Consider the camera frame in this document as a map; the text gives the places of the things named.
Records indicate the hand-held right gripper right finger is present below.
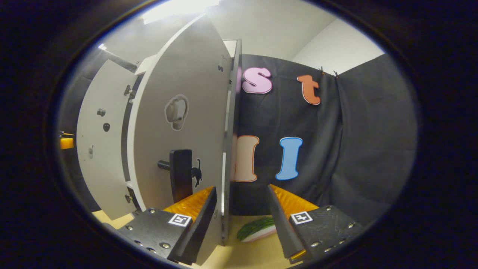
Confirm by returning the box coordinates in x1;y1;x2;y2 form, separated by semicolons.
267;184;364;264

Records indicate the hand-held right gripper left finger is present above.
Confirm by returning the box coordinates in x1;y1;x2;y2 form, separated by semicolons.
112;186;218;266

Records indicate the white cabinet door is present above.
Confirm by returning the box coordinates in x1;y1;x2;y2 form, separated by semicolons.
127;14;233;266
77;60;138;221

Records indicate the white grey cabinet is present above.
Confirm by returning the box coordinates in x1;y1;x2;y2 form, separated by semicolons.
121;39;242;247

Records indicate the watermelon slice toy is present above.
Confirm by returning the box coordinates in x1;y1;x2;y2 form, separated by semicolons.
236;217;277;242

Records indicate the ceiling light panel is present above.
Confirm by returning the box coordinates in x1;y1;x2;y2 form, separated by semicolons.
140;0;221;25

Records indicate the black door handle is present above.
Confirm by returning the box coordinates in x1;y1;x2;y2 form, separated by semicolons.
158;149;193;204

